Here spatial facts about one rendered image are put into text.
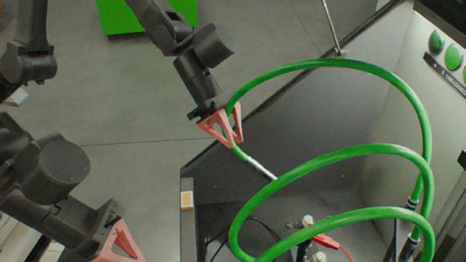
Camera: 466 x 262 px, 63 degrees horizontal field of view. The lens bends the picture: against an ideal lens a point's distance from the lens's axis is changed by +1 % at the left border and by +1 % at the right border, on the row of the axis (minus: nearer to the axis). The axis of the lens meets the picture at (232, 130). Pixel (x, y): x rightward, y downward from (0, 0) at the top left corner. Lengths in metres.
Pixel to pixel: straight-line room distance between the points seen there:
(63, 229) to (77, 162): 0.10
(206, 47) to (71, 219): 0.38
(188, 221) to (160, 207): 1.29
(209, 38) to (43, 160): 0.38
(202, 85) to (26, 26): 0.49
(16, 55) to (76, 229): 0.60
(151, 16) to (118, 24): 3.26
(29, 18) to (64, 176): 0.63
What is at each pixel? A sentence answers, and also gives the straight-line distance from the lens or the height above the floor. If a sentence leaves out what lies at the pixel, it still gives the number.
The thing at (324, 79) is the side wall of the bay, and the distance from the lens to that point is 0.93.
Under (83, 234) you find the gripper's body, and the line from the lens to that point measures 0.53.
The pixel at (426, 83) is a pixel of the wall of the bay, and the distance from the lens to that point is 0.88.
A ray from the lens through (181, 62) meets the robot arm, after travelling 0.74.
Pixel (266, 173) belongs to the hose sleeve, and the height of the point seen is 1.15.
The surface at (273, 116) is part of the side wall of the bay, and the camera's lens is 0.95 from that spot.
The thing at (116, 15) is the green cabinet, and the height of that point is 0.27.
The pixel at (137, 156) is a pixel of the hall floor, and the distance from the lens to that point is 2.58.
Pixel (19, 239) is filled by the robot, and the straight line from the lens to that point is 1.26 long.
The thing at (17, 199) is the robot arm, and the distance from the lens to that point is 0.52.
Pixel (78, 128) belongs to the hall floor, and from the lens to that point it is 2.95.
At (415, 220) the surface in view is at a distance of 0.53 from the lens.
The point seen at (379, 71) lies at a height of 1.42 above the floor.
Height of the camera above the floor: 1.71
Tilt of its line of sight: 39 degrees down
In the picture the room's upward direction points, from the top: straight up
